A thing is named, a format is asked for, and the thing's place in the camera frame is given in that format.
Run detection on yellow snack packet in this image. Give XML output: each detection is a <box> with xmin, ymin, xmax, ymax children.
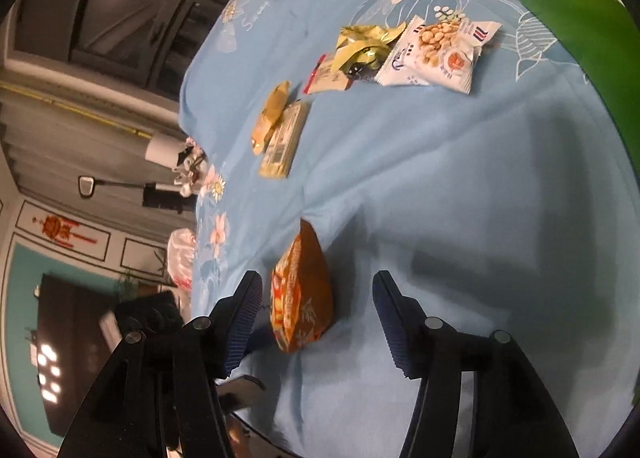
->
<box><xmin>251</xmin><ymin>80</ymin><xmax>292</xmax><ymax>156</ymax></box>

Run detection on red wall ornament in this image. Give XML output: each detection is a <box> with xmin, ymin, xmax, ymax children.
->
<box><xmin>32</xmin><ymin>215</ymin><xmax>98</xmax><ymax>249</ymax></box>

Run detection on green crumpled snack packet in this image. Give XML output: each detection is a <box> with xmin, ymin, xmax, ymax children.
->
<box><xmin>334</xmin><ymin>22</ymin><xmax>408</xmax><ymax>78</ymax></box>

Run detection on white peanut snack packet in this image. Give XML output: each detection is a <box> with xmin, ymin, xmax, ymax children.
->
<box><xmin>374</xmin><ymin>16</ymin><xmax>502</xmax><ymax>96</ymax></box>

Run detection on black stand with mirror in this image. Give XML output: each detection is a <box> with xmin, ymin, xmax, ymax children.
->
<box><xmin>78</xmin><ymin>176</ymin><xmax>173</xmax><ymax>199</ymax></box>

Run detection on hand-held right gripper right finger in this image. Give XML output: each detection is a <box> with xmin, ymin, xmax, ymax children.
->
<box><xmin>372</xmin><ymin>270</ymin><xmax>583</xmax><ymax>458</ymax></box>

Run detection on green potted plant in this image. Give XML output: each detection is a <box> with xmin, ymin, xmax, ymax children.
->
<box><xmin>117</xmin><ymin>250</ymin><xmax>167</xmax><ymax>300</ymax></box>

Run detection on blue floral blanket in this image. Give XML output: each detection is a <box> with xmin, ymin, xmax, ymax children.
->
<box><xmin>177</xmin><ymin>0</ymin><xmax>636</xmax><ymax>458</ymax></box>

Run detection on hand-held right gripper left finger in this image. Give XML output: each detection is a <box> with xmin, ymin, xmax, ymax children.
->
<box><xmin>56</xmin><ymin>270</ymin><xmax>264</xmax><ymax>458</ymax></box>

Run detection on beige red-edged snack packet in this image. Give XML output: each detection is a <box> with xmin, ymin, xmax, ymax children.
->
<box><xmin>304</xmin><ymin>54</ymin><xmax>353</xmax><ymax>95</ymax></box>

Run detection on silver crumpled wrappers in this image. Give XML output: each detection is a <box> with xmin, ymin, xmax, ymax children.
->
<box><xmin>172</xmin><ymin>138</ymin><xmax>207</xmax><ymax>196</ymax></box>

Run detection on white plastic bag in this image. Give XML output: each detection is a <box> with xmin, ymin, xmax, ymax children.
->
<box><xmin>166</xmin><ymin>228</ymin><xmax>197</xmax><ymax>290</ymax></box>

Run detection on white paper roll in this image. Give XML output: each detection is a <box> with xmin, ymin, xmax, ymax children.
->
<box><xmin>145</xmin><ymin>134</ymin><xmax>188</xmax><ymax>170</ymax></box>

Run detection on black box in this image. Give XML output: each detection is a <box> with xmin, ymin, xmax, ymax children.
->
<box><xmin>143</xmin><ymin>183</ymin><xmax>196</xmax><ymax>211</ymax></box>

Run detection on pale green flat snack packet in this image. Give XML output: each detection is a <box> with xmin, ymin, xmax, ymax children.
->
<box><xmin>258</xmin><ymin>102</ymin><xmax>309</xmax><ymax>180</ymax></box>

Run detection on orange snack packet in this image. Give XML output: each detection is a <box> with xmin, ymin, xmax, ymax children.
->
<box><xmin>270</xmin><ymin>218</ymin><xmax>335</xmax><ymax>354</ymax></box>

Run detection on dark framed window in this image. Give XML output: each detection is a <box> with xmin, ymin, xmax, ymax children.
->
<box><xmin>15</xmin><ymin>0</ymin><xmax>188</xmax><ymax>86</ymax></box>

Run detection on black television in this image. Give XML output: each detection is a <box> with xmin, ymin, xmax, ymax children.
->
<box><xmin>37</xmin><ymin>274</ymin><xmax>126</xmax><ymax>434</ymax></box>

